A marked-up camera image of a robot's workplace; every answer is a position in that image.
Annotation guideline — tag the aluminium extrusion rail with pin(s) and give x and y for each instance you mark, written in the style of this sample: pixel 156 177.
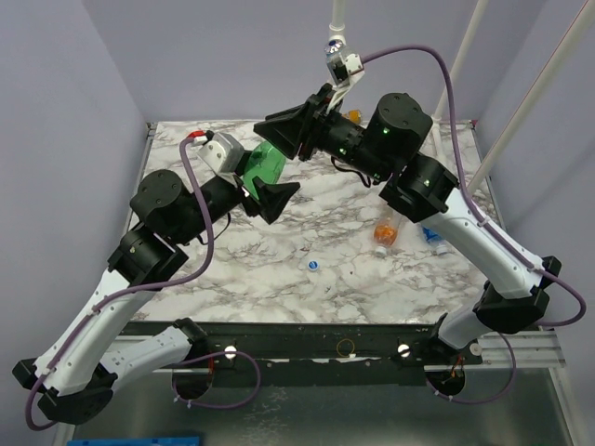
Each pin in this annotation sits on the aluminium extrusion rail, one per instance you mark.
pixel 532 350

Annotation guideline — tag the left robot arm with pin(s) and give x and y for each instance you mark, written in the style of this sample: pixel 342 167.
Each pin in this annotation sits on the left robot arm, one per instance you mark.
pixel 172 244

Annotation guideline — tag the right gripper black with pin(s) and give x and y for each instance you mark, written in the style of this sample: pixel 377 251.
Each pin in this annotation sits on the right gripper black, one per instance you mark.
pixel 311 125

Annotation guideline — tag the blue tray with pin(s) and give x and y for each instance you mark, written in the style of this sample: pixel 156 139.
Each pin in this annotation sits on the blue tray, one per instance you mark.
pixel 159 441

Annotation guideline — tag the blue faucet tap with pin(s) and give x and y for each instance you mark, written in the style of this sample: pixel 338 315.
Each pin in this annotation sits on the blue faucet tap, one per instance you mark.
pixel 333 47

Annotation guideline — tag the white rear pole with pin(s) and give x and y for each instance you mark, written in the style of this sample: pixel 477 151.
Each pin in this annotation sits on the white rear pole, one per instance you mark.
pixel 474 22

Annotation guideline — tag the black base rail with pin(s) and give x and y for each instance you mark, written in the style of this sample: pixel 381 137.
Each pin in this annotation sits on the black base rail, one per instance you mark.
pixel 324 355

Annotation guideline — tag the white pipe stand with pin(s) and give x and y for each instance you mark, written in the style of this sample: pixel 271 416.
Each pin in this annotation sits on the white pipe stand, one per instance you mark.
pixel 336 27

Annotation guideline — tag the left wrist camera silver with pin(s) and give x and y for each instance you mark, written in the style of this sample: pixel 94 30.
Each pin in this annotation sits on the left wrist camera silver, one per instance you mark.
pixel 222 154

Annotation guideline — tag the orange plastic bottle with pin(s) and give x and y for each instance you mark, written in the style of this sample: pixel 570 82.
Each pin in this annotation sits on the orange plastic bottle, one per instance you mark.
pixel 386 231

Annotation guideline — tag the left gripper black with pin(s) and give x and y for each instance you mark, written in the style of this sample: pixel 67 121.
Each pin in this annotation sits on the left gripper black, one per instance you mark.
pixel 272 197

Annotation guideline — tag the green plastic bottle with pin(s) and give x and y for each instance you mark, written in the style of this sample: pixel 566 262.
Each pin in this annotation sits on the green plastic bottle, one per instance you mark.
pixel 265 162

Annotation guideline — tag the white diagonal pole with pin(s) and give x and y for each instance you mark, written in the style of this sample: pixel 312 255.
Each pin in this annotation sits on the white diagonal pole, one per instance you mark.
pixel 580 24

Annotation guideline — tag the blue label plastic bottle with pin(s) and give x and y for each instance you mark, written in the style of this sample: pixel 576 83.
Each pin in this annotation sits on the blue label plastic bottle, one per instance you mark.
pixel 435 241

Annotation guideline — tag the yellow faucet tap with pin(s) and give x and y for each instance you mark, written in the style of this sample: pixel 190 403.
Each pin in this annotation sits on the yellow faucet tap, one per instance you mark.
pixel 355 116

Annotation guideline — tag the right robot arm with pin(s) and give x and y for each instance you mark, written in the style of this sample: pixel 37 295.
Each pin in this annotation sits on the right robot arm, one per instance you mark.
pixel 426 192

